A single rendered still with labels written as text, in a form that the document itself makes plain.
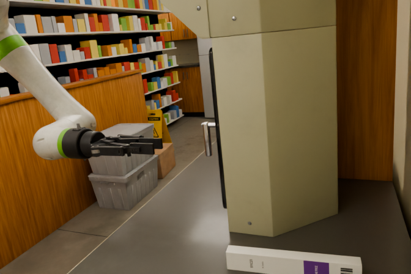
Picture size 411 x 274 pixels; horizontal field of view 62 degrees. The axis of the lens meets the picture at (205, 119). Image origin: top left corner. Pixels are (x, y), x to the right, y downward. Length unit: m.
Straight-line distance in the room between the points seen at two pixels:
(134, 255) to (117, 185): 2.28
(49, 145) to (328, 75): 0.79
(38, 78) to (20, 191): 1.76
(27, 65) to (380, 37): 1.08
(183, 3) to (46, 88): 0.62
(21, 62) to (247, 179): 0.83
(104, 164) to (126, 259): 2.32
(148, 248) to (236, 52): 0.50
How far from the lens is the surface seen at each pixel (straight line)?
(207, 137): 0.86
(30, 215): 3.02
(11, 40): 1.30
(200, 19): 0.77
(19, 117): 2.87
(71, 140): 1.06
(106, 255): 0.90
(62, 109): 1.22
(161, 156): 3.71
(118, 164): 3.05
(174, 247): 0.87
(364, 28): 1.09
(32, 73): 1.26
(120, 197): 3.18
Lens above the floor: 1.41
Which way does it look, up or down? 13 degrees down
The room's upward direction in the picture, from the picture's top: 6 degrees counter-clockwise
